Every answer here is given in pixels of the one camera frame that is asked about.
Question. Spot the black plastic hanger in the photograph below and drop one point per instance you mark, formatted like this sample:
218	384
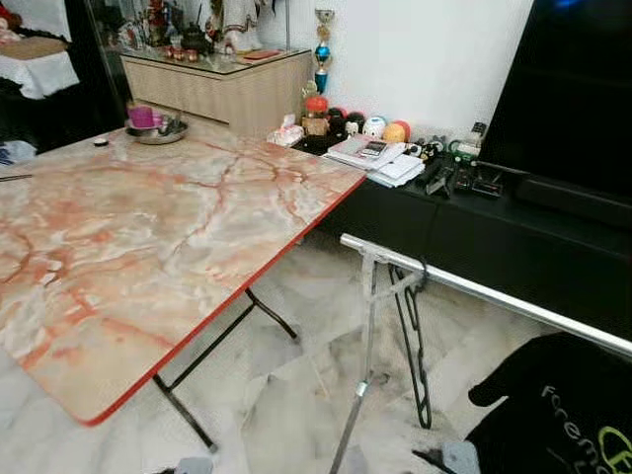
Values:
426	413

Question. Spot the black T-shirt with lettering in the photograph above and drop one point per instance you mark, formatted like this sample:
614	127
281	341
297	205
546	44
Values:
533	425

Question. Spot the silver metal clothes rack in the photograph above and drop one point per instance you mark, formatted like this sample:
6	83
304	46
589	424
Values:
494	296

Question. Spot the black low TV console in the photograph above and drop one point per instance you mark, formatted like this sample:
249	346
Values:
494	247

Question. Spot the black soundbar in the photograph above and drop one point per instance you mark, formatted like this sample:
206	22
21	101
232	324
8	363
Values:
573	202

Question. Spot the grey calculator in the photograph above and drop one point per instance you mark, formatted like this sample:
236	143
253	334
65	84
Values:
372	149

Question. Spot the small clear bottle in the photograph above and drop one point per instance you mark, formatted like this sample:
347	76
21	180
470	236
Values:
476	143

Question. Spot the marble-pattern folding table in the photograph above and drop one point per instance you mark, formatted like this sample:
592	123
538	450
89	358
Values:
148	247

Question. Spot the pink tissue packet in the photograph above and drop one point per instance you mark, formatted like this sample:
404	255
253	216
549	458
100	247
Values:
286	133

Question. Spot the red-lidded jar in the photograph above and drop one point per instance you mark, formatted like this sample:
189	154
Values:
316	117

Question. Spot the black flat-screen television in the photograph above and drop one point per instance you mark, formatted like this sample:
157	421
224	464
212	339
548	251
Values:
573	89

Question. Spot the light wooden sideboard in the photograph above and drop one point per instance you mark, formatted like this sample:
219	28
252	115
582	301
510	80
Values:
227	99

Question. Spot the blue and gold trophy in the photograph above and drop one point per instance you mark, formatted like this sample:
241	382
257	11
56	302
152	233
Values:
323	54

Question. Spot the silver metal bowl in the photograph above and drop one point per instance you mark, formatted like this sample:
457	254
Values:
163	136

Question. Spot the red tray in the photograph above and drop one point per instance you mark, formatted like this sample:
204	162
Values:
262	55

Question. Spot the magenta plastic cup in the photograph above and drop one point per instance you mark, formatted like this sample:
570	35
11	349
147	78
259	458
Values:
142	117

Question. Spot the small black round lid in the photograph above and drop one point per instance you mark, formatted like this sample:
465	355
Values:
101	142

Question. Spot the white porcelain figurine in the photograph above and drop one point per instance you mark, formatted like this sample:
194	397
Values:
237	25

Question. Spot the dark teapot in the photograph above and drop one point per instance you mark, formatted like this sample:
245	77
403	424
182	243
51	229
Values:
197	41

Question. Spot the white tablecloth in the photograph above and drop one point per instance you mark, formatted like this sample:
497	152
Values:
35	77

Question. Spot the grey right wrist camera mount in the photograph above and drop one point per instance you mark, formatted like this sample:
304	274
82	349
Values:
462	459

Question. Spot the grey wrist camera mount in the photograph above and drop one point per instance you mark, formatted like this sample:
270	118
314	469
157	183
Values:
195	466
462	459

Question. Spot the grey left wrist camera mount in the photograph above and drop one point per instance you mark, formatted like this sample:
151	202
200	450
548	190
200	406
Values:
195	466

